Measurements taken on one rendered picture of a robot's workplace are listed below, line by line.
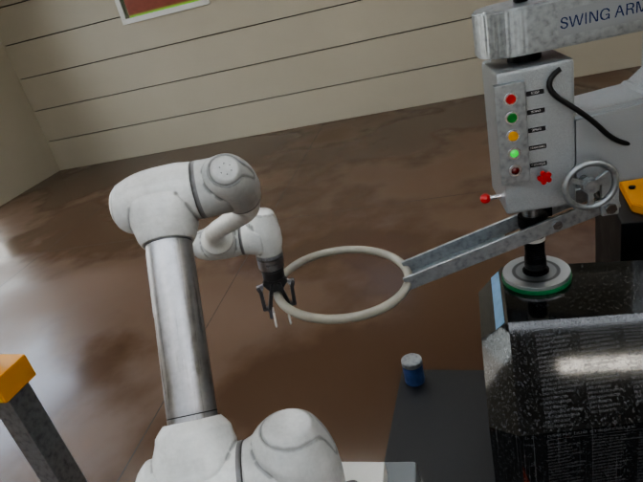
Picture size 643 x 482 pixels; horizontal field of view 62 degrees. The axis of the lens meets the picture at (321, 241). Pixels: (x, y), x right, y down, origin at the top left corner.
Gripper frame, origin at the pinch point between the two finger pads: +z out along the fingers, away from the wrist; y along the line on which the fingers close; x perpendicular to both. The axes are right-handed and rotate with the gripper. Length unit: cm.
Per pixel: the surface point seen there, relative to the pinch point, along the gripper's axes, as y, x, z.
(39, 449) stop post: -78, -29, 8
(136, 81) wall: -141, 698, 7
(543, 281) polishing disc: 84, -25, -8
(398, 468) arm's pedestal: 19, -74, -2
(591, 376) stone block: 83, -54, 5
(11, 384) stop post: -78, -28, -15
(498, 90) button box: 68, -25, -72
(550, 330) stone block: 77, -42, -3
